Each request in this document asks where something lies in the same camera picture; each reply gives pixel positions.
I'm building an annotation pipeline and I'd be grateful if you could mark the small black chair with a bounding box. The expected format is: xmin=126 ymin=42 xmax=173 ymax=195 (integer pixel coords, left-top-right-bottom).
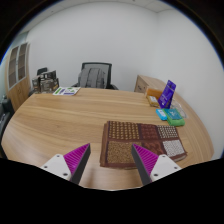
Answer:
xmin=36 ymin=67 xmax=48 ymax=76

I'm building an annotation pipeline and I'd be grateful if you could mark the black mesh office chair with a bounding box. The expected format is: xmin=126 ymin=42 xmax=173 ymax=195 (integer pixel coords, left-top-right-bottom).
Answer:
xmin=71 ymin=61 xmax=119 ymax=91

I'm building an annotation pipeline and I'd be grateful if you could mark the grey backpack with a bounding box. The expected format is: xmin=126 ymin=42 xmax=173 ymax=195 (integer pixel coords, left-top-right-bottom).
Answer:
xmin=78 ymin=67 xmax=107 ymax=89

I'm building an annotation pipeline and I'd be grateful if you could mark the black leather armchair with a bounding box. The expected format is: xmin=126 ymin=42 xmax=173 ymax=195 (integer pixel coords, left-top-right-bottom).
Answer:
xmin=0 ymin=94 xmax=15 ymax=136

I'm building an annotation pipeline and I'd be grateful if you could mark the brown patterned towel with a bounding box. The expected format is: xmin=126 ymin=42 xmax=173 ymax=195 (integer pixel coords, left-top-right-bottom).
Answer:
xmin=99 ymin=120 xmax=188 ymax=169

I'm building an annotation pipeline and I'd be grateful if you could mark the small yellow box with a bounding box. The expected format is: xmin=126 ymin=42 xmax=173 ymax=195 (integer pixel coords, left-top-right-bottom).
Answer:
xmin=146 ymin=95 xmax=161 ymax=108

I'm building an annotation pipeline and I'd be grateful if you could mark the low wooden sideboard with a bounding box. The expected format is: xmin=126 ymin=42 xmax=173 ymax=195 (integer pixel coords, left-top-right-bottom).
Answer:
xmin=133 ymin=74 xmax=168 ymax=94

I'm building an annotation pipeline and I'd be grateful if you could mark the small dark cardboard box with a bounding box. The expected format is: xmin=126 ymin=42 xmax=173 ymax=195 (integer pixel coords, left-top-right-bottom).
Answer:
xmin=31 ymin=75 xmax=42 ymax=93

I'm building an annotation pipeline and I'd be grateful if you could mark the green folded cloth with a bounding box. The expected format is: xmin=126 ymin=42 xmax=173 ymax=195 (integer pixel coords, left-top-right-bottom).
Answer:
xmin=165 ymin=114 xmax=186 ymax=127

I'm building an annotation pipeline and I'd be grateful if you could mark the white green leaflet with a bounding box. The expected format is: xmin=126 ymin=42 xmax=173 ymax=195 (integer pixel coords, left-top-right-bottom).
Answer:
xmin=52 ymin=86 xmax=82 ymax=97

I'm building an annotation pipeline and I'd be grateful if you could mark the small blue box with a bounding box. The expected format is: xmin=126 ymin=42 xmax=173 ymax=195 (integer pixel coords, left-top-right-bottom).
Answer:
xmin=155 ymin=108 xmax=169 ymax=122

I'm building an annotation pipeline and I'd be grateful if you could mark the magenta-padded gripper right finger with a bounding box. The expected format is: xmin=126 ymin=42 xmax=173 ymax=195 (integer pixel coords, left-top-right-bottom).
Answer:
xmin=130 ymin=143 xmax=183 ymax=186

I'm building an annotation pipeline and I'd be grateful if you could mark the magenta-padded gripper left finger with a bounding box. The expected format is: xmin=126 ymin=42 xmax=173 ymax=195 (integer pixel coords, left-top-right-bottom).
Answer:
xmin=40 ymin=143 xmax=92 ymax=185

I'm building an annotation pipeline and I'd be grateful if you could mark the purple standing card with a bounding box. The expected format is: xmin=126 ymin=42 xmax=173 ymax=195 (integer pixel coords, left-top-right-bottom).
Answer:
xmin=157 ymin=79 xmax=177 ymax=110

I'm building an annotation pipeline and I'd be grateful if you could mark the tall wooden glass-door cabinet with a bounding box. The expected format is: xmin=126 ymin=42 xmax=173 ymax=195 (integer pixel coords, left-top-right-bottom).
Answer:
xmin=4 ymin=42 xmax=33 ymax=112

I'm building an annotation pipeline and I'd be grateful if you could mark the dark printed cardboard box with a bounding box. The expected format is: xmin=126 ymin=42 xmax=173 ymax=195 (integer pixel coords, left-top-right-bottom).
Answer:
xmin=39 ymin=70 xmax=60 ymax=94

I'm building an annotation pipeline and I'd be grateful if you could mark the orange box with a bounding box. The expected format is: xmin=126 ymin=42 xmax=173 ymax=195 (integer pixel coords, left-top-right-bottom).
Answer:
xmin=145 ymin=87 xmax=164 ymax=100

